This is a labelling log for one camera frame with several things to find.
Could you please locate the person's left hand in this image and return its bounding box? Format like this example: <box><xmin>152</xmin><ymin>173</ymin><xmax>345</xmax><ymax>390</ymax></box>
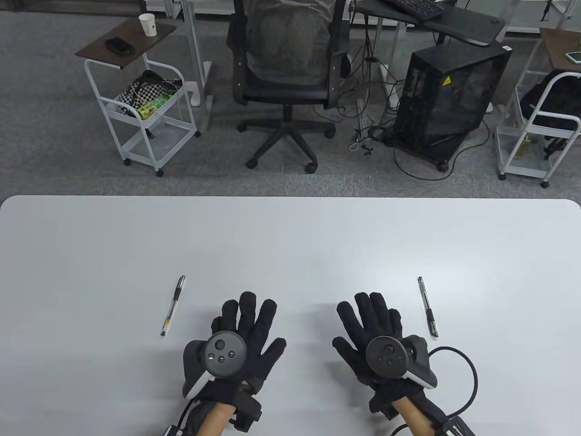
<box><xmin>199</xmin><ymin>292</ymin><xmax>287</xmax><ymax>406</ymax></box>

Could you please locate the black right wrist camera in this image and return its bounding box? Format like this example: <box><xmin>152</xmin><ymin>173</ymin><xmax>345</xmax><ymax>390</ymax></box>
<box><xmin>424</xmin><ymin>394</ymin><xmax>478</xmax><ymax>436</ymax></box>

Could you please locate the black backpack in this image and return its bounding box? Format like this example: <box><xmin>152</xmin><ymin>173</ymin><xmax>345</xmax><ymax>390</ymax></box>
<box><xmin>519</xmin><ymin>69</ymin><xmax>581</xmax><ymax>159</ymax></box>

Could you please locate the black glove cable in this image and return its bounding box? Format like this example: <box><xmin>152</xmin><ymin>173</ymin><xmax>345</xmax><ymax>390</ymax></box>
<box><xmin>427</xmin><ymin>347</ymin><xmax>479</xmax><ymax>421</ymax></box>

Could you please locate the black right hand controller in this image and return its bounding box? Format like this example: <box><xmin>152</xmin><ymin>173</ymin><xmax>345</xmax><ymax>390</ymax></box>
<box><xmin>365</xmin><ymin>335</ymin><xmax>438</xmax><ymax>389</ymax></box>

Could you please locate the small black case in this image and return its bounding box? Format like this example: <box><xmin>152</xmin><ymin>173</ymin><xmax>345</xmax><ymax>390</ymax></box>
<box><xmin>105</xmin><ymin>37</ymin><xmax>135</xmax><ymax>57</ymax></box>

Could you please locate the white table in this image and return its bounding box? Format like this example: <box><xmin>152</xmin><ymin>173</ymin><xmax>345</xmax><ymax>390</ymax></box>
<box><xmin>0</xmin><ymin>195</ymin><xmax>581</xmax><ymax>436</ymax></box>

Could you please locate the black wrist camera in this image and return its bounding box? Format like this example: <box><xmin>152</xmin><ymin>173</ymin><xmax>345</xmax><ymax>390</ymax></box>
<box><xmin>232</xmin><ymin>391</ymin><xmax>263</xmax><ymax>431</ymax></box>
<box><xmin>424</xmin><ymin>394</ymin><xmax>478</xmax><ymax>436</ymax></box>

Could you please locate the black office chair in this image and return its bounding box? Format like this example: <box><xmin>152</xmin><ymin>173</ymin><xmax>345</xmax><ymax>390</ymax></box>
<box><xmin>226</xmin><ymin>0</ymin><xmax>353</xmax><ymax>174</ymax></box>

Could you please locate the black hand controller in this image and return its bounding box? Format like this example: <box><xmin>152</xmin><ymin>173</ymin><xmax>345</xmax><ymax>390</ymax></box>
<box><xmin>182</xmin><ymin>332</ymin><xmax>248</xmax><ymax>400</ymax></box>
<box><xmin>365</xmin><ymin>335</ymin><xmax>438</xmax><ymax>389</ymax></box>

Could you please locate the black desk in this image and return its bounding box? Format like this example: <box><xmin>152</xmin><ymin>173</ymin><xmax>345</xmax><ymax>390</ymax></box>
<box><xmin>353</xmin><ymin>0</ymin><xmax>507</xmax><ymax>47</ymax></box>

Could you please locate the clear pen with silver tip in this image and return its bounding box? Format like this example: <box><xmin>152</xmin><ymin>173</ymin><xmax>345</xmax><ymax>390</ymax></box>
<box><xmin>160</xmin><ymin>275</ymin><xmax>186</xmax><ymax>338</ymax></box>

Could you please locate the clear pen with black grip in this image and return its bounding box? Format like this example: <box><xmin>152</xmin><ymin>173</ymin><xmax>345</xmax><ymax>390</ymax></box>
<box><xmin>417</xmin><ymin>277</ymin><xmax>439</xmax><ymax>338</ymax></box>

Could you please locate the black white checkered bag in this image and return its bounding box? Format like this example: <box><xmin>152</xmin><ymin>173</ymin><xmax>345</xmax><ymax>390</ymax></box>
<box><xmin>119</xmin><ymin>70</ymin><xmax>183</xmax><ymax>115</ymax></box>

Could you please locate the black left hand controller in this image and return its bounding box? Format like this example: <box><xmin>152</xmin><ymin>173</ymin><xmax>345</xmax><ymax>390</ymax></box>
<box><xmin>182</xmin><ymin>332</ymin><xmax>248</xmax><ymax>400</ymax></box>

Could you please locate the person's right hand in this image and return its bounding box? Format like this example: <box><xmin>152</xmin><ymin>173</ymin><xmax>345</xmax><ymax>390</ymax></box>
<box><xmin>333</xmin><ymin>292</ymin><xmax>426</xmax><ymax>419</ymax></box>

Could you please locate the black computer tower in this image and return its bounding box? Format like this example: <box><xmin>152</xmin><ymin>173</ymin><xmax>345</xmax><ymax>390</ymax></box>
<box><xmin>391</xmin><ymin>42</ymin><xmax>513</xmax><ymax>172</ymax></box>

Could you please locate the black keyboard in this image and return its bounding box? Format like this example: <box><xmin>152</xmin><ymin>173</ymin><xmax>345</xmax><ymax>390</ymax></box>
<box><xmin>382</xmin><ymin>0</ymin><xmax>446</xmax><ymax>20</ymax></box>

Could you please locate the person's right forearm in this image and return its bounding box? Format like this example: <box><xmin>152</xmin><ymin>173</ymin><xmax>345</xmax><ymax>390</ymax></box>
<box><xmin>391</xmin><ymin>396</ymin><xmax>438</xmax><ymax>436</ymax></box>

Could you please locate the green snack packet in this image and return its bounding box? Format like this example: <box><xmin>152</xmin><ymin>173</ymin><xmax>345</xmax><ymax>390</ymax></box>
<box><xmin>138</xmin><ymin>94</ymin><xmax>173</xmax><ymax>120</ymax></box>

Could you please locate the person's left forearm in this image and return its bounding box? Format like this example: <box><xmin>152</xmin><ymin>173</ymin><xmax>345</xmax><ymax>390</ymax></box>
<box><xmin>182</xmin><ymin>400</ymin><xmax>237</xmax><ymax>436</ymax></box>

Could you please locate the white cart with wooden top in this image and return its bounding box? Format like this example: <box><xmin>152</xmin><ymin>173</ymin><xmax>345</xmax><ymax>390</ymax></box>
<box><xmin>75</xmin><ymin>18</ymin><xmax>202</xmax><ymax>178</ymax></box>
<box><xmin>494</xmin><ymin>27</ymin><xmax>581</xmax><ymax>188</ymax></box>

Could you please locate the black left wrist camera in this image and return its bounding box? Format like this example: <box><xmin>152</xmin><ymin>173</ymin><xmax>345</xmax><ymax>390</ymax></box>
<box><xmin>232</xmin><ymin>391</ymin><xmax>263</xmax><ymax>431</ymax></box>

